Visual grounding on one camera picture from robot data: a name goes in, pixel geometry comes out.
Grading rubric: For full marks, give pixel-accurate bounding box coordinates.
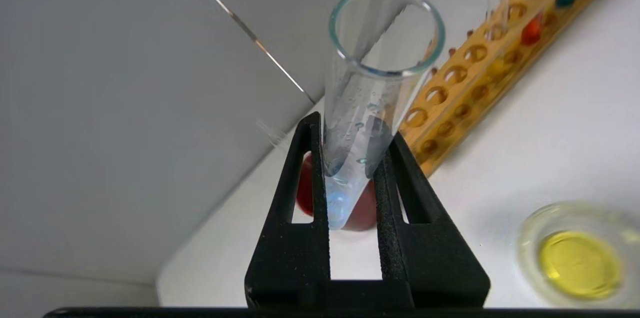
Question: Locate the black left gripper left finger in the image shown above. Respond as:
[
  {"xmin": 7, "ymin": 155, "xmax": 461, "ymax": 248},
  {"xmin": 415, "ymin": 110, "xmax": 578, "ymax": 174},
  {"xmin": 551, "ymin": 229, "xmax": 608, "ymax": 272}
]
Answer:
[{"xmin": 245, "ymin": 112, "xmax": 332, "ymax": 283}]

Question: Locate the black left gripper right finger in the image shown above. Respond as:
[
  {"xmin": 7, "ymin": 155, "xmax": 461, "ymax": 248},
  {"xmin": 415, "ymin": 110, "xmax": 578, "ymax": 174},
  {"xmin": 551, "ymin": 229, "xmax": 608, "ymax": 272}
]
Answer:
[{"xmin": 375, "ymin": 130, "xmax": 491, "ymax": 288}]

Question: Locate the wooden test tube rack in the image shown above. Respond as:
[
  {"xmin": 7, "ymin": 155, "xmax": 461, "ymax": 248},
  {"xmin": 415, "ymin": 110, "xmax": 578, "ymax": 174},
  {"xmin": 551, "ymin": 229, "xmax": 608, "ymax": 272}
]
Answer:
[{"xmin": 397, "ymin": 0, "xmax": 633, "ymax": 178}]

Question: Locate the red pigment test tube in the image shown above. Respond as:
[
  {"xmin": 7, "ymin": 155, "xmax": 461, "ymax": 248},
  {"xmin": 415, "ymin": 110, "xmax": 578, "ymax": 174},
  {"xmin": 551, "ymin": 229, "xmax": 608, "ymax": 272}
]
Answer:
[{"xmin": 519, "ymin": 0, "xmax": 546, "ymax": 46}]

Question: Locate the red cylindrical cup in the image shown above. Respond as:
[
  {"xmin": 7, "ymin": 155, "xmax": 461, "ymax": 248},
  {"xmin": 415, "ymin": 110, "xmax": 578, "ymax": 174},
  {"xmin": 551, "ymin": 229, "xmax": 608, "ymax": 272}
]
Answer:
[{"xmin": 296, "ymin": 153, "xmax": 378, "ymax": 232}]

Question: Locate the clear glass beaker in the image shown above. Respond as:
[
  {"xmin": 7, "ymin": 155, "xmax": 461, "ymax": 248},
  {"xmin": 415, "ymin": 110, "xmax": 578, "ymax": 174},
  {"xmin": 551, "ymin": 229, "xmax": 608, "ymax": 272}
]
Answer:
[{"xmin": 517, "ymin": 201, "xmax": 640, "ymax": 308}]

